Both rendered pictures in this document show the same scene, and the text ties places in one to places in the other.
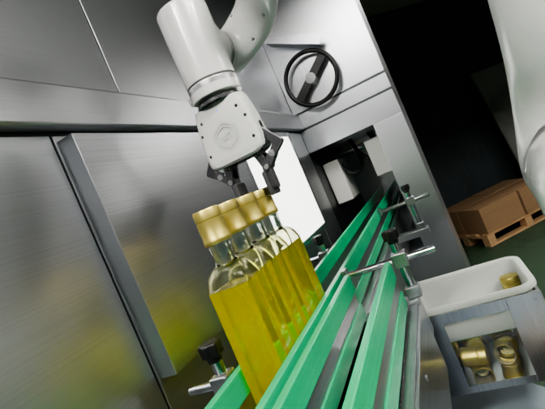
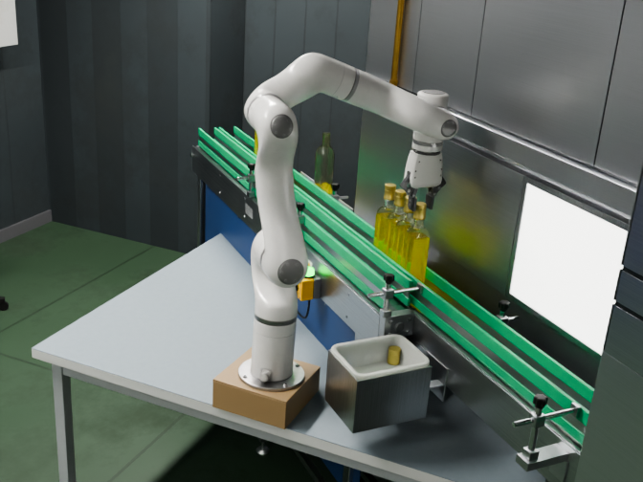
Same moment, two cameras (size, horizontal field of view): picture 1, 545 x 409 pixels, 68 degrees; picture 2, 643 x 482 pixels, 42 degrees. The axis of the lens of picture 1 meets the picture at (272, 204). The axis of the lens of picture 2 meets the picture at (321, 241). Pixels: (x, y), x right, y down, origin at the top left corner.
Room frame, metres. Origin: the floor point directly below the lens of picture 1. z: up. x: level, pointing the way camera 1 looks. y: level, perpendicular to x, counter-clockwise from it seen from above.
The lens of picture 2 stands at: (1.92, -1.84, 2.08)
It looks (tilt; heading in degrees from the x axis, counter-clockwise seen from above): 22 degrees down; 131
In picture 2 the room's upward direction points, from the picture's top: 4 degrees clockwise
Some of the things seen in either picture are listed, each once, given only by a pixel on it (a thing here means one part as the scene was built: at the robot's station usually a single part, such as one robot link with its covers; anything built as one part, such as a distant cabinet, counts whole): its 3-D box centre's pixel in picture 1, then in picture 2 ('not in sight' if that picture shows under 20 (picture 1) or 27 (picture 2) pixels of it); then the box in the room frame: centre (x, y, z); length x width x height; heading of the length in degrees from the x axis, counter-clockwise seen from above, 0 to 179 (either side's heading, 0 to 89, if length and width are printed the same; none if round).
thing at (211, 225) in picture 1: (211, 226); (389, 191); (0.50, 0.08, 1.31); 0.04 x 0.04 x 0.04
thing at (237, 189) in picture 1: (233, 190); (433, 196); (0.67, 0.05, 1.35); 0.03 x 0.03 x 0.07; 67
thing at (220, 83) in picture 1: (215, 93); (428, 144); (0.66, 0.01, 1.50); 0.09 x 0.08 x 0.03; 67
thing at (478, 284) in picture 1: (472, 303); (378, 367); (0.78, -0.28, 0.97); 0.22 x 0.17 x 0.09; 68
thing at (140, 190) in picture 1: (251, 202); (514, 233); (0.94, 0.04, 1.32); 0.90 x 0.03 x 0.34; 158
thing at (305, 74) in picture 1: (311, 78); not in sight; (1.52, -0.32, 1.66); 0.21 x 0.05 x 0.21; 68
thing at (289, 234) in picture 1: (300, 289); (414, 260); (0.66, 0.01, 1.16); 0.06 x 0.06 x 0.21; 67
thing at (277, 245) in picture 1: (288, 303); (405, 252); (0.60, 0.04, 1.16); 0.06 x 0.06 x 0.21; 67
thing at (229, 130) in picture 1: (231, 128); (425, 166); (0.66, 0.01, 1.44); 0.10 x 0.07 x 0.11; 67
